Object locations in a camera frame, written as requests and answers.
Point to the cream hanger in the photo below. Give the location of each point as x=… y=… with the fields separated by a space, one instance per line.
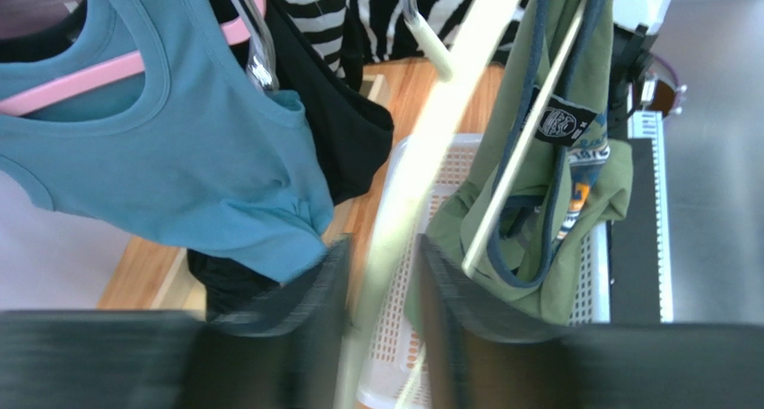
x=415 y=174

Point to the zebra print blanket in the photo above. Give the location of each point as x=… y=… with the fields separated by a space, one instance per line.
x=430 y=14

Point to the pink hanger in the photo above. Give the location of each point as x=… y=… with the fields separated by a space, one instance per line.
x=249 y=26

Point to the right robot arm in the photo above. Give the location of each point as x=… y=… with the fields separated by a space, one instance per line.
x=640 y=80

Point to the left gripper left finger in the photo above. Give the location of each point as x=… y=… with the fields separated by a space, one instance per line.
x=281 y=351

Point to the blue tank top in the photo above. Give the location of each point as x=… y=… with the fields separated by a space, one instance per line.
x=189 y=153

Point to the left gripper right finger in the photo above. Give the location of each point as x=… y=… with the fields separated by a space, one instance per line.
x=483 y=353

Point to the black tank top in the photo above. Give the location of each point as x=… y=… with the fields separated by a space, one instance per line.
x=318 y=55

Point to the wooden clothes rack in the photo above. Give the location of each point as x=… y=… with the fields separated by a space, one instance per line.
x=152 y=276

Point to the green tank top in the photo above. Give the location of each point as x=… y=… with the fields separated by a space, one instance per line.
x=572 y=178

